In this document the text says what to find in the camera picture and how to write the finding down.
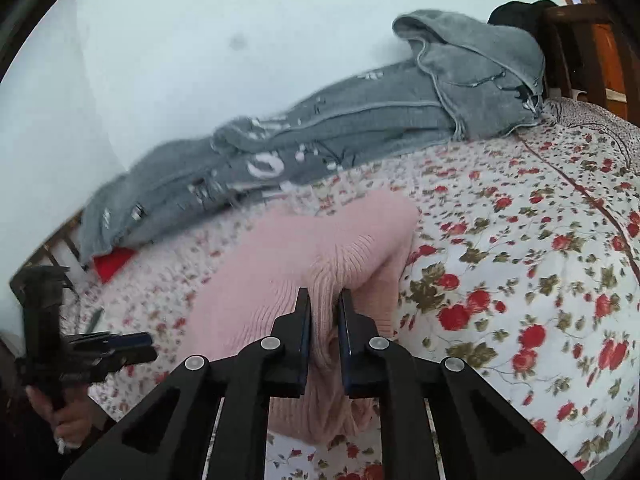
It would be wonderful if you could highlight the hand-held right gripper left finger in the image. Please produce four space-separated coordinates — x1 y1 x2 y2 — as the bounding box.
62 287 313 480

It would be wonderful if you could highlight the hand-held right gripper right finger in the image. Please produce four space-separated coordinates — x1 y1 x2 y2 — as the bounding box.
337 287 586 480

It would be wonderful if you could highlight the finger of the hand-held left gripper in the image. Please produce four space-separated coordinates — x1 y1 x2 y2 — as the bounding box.
70 332 153 348
97 345 158 370

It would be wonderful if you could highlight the pink knitted sweater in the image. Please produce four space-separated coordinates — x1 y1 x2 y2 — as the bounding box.
187 190 421 446

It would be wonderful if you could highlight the person's left hand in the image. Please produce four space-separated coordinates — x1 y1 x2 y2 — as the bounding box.
25 384 103 456

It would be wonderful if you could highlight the wooden slatted bed footboard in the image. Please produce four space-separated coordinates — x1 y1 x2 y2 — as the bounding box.
27 210 86 275

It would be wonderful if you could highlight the red cloth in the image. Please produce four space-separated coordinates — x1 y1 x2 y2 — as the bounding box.
92 247 137 283

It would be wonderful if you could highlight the floral bed sheet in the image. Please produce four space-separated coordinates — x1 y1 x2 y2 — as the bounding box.
65 97 640 480

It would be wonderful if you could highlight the grey printed blanket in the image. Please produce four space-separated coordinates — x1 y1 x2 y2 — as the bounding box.
80 9 546 271

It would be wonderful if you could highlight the dark wooden bed headboard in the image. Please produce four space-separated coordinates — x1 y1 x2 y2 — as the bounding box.
539 4 640 121

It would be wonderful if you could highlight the black cloth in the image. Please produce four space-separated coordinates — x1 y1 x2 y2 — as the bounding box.
487 0 558 28

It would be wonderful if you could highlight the orange wooden panel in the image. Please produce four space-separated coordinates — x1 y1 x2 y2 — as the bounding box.
545 0 640 121

